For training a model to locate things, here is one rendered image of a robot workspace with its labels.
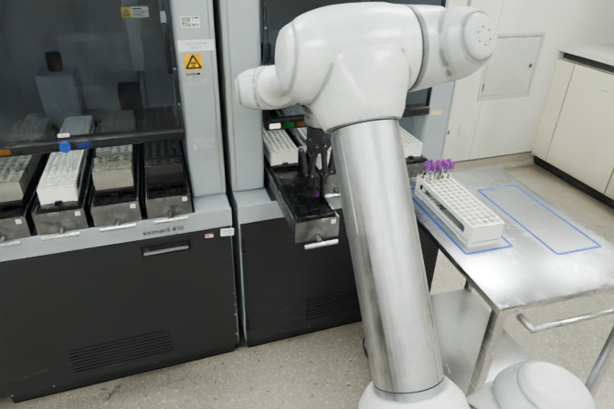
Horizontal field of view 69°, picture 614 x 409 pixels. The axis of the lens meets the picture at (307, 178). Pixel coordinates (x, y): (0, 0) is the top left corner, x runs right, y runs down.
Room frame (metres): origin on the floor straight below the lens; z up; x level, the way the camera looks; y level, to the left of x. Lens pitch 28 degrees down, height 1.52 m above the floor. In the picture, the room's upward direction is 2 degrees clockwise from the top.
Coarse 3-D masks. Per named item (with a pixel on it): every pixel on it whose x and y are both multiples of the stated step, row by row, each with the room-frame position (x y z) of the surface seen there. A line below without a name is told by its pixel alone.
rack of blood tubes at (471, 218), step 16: (416, 192) 1.21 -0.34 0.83; (432, 192) 1.13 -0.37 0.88; (448, 192) 1.12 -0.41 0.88; (464, 192) 1.13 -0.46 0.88; (432, 208) 1.11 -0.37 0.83; (448, 208) 1.05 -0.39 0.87; (464, 208) 1.04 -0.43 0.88; (480, 208) 1.04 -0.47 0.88; (448, 224) 1.03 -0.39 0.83; (464, 224) 0.97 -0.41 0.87; (480, 224) 0.97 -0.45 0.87; (496, 224) 0.96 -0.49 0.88; (464, 240) 0.96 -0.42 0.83; (480, 240) 0.95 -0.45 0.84; (496, 240) 0.96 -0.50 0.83
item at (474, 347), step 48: (480, 192) 1.24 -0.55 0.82; (528, 192) 1.24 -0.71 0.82; (432, 240) 0.99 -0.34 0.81; (528, 240) 0.98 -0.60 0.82; (576, 240) 0.99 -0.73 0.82; (480, 288) 0.79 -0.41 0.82; (528, 288) 0.79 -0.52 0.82; (576, 288) 0.79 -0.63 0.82; (480, 336) 1.14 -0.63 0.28; (480, 384) 0.73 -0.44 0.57
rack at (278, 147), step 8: (264, 136) 1.54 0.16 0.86; (272, 136) 1.54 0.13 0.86; (280, 136) 1.54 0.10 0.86; (288, 136) 1.54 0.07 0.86; (264, 144) 1.48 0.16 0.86; (272, 144) 1.46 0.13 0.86; (280, 144) 1.47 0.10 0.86; (288, 144) 1.46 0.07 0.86; (264, 152) 1.48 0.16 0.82; (272, 152) 1.39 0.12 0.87; (280, 152) 1.40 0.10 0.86; (288, 152) 1.41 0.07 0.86; (296, 152) 1.42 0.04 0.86; (272, 160) 1.39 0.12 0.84; (280, 160) 1.40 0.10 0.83; (288, 160) 1.41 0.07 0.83; (296, 160) 1.42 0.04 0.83
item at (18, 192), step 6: (6, 180) 1.12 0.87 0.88; (12, 180) 1.13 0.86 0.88; (18, 180) 1.13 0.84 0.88; (0, 186) 1.10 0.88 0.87; (6, 186) 1.11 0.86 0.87; (12, 186) 1.11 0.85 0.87; (18, 186) 1.12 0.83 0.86; (0, 192) 1.10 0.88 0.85; (6, 192) 1.11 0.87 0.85; (12, 192) 1.11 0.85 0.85; (18, 192) 1.12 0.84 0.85; (24, 192) 1.13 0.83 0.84; (0, 198) 1.10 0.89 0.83; (6, 198) 1.10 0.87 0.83; (12, 198) 1.11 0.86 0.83; (18, 198) 1.11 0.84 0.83
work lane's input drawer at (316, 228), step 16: (272, 176) 1.33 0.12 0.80; (288, 176) 1.34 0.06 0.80; (304, 176) 1.34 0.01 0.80; (272, 192) 1.30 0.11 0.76; (288, 192) 1.23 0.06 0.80; (304, 192) 1.24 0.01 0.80; (320, 192) 1.21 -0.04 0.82; (288, 208) 1.13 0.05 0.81; (304, 208) 1.14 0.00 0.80; (320, 208) 1.14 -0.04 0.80; (304, 224) 1.06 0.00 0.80; (320, 224) 1.07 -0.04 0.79; (336, 224) 1.09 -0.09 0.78; (304, 240) 1.06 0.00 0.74; (320, 240) 1.05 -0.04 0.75; (336, 240) 1.05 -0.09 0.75
